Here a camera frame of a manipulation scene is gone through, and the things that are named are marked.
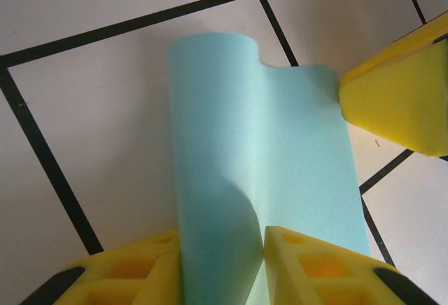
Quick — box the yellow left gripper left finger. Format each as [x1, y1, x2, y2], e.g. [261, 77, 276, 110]
[20, 227, 186, 305]

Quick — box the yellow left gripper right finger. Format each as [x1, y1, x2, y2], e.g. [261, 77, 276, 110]
[263, 225, 438, 305]

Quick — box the light blue paper sheet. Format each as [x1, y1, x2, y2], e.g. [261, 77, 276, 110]
[166, 31, 372, 305]

